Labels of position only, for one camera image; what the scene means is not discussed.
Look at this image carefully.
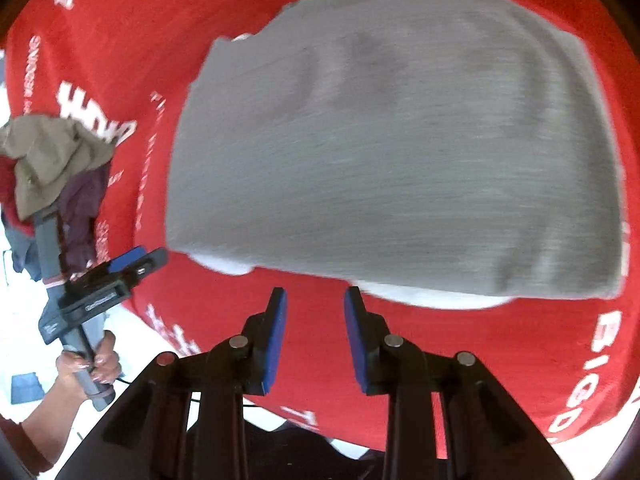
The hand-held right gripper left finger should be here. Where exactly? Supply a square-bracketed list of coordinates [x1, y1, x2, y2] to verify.
[55, 287, 288, 480]

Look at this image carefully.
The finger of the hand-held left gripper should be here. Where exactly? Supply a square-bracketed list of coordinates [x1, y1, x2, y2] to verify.
[122, 247, 169, 286]
[106, 246, 148, 275]

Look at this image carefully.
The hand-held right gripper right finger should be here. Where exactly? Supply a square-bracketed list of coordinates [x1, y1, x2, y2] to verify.
[343, 286, 576, 480]

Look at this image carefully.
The grey knit sweater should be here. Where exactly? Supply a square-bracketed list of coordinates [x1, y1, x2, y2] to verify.
[165, 0, 628, 301]

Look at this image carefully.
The person's left forearm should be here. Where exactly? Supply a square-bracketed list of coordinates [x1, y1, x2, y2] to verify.
[0, 375, 88, 476]

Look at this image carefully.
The person's left hand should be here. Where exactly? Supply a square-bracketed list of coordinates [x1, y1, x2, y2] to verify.
[55, 330, 123, 401]

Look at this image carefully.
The dark purple cloth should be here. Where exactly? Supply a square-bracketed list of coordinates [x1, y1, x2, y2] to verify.
[55, 162, 111, 273]

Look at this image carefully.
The blue grey cloth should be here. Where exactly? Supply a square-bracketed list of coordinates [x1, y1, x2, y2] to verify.
[2, 210, 43, 281]

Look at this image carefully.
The olive green cloth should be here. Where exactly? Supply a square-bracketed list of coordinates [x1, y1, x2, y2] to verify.
[0, 114, 116, 221]

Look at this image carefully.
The red cloth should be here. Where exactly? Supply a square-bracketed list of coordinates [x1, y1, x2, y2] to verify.
[0, 157, 23, 221]

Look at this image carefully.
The red printed blanket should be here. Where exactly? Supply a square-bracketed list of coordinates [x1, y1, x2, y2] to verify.
[0, 0, 640, 461]

